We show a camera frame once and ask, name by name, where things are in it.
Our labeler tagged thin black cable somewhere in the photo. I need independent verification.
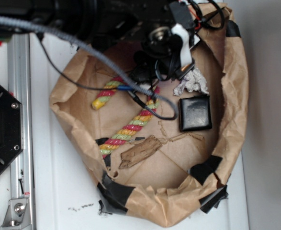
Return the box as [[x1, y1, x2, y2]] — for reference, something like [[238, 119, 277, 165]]
[[36, 33, 141, 92]]

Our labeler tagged grey braided cable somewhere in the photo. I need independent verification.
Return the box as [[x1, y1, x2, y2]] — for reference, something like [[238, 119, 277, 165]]
[[0, 13, 179, 121]]

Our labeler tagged crumpled white paper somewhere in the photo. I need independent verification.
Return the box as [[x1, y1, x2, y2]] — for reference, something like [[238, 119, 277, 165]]
[[173, 68, 209, 96]]

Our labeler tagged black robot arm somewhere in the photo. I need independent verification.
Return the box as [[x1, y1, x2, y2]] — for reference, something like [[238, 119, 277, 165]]
[[0, 0, 195, 83]]

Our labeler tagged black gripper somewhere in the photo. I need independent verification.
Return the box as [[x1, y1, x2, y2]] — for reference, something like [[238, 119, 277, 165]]
[[129, 0, 196, 83]]

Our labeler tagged black square pad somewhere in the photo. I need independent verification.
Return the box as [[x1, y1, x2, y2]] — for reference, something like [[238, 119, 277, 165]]
[[179, 96, 213, 132]]

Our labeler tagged metal corner bracket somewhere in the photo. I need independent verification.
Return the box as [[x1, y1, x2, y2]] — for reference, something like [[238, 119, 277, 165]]
[[0, 198, 32, 230]]

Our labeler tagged multicolour rope candy cane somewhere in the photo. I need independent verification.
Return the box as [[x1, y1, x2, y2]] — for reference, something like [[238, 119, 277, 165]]
[[91, 76, 159, 159]]

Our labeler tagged aluminium extrusion rail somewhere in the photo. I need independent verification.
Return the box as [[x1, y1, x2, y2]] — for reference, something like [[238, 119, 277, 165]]
[[8, 35, 36, 230]]

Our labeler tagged brown wood piece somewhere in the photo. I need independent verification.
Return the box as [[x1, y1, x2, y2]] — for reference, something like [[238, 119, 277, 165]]
[[119, 136, 163, 169]]

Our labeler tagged brown paper bag bin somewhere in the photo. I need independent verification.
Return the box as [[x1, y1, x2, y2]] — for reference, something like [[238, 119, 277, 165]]
[[50, 4, 248, 227]]

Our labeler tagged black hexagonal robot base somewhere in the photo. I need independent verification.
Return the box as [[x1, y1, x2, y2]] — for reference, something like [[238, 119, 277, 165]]
[[0, 85, 22, 175]]

